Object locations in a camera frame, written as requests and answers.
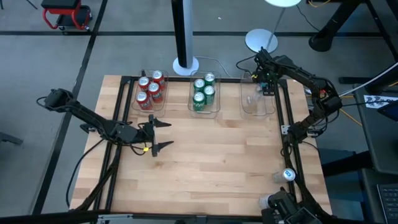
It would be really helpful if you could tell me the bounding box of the dark tablet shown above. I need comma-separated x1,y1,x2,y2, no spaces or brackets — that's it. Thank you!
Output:
384,98,398,123

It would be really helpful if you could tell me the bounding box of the red black rolling stool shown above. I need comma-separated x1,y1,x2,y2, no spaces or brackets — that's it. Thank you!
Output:
40,0,93,31

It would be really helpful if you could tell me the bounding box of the black desk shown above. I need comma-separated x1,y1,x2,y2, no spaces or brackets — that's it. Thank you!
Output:
320,60,398,224

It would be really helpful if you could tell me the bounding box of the clear plastic bin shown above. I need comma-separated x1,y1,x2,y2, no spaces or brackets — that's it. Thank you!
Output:
239,71,277,121
131,68,170,113
187,70,222,119

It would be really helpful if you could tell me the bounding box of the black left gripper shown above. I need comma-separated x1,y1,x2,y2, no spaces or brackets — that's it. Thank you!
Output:
117,114,174,157

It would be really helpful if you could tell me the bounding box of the thin white floor cable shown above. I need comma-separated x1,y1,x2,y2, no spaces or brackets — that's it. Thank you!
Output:
194,55,233,78

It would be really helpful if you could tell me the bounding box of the black aluminium table frame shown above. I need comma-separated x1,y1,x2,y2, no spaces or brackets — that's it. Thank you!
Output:
0,75,368,224

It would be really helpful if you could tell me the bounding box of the grey chair leg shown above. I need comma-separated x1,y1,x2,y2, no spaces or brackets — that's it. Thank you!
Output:
0,132,24,146

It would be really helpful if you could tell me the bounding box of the black desk leg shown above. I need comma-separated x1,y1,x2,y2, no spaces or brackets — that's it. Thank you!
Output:
308,0,366,53

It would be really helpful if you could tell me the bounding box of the black floor cable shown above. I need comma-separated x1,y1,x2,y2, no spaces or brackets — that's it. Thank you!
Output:
65,136,108,208

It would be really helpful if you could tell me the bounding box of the red Fanta soda can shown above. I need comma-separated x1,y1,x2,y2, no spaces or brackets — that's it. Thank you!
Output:
137,76,150,93
135,91,153,111
151,70,167,91
147,82,163,103

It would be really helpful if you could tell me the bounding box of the black silver floor column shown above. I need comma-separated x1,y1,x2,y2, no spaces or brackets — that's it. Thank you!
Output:
170,0,200,77

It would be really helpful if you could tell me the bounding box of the paper with black markers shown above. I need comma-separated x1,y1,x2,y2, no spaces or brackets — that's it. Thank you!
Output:
363,95,398,110

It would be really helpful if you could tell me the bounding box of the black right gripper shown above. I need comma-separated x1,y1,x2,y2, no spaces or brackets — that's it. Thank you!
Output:
252,47,280,96

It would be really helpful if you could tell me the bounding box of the green Sprite soda can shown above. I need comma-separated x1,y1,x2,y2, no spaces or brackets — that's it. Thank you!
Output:
193,78,206,94
203,72,216,88
192,91,206,112
203,85,216,105

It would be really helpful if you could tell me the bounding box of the long white cable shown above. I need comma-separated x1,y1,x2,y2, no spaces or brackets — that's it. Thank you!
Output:
338,61,398,98

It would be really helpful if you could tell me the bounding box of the black keyboard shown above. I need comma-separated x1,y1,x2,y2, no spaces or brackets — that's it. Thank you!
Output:
376,183,398,224

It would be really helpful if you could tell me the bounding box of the yellow floor cable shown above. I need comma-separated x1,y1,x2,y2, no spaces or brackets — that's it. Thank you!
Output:
337,93,364,128

